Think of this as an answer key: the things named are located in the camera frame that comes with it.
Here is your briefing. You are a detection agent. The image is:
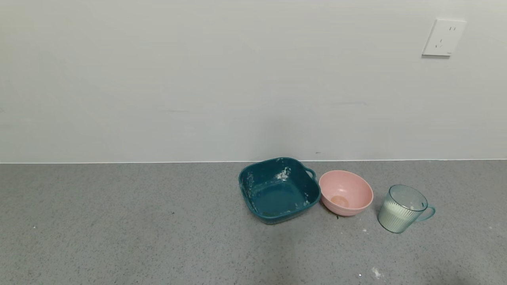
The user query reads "white powder heap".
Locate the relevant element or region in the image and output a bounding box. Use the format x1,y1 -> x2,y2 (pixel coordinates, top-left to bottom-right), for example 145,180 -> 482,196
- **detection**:
378,200 -> 415,233

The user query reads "translucent green ribbed cup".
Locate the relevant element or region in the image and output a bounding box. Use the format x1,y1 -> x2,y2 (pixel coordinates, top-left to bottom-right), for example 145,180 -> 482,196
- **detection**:
377,184 -> 436,234

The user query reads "pink plastic bowl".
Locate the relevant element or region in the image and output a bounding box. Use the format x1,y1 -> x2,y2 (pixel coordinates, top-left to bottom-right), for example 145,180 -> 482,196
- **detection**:
318,170 -> 374,217

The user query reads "teal square plastic basin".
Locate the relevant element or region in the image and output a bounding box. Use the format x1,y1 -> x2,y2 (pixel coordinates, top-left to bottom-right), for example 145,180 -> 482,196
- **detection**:
238,157 -> 322,225

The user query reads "white wall socket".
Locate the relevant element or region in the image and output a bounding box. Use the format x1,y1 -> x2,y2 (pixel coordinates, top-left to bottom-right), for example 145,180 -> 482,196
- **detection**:
422,18 -> 467,57

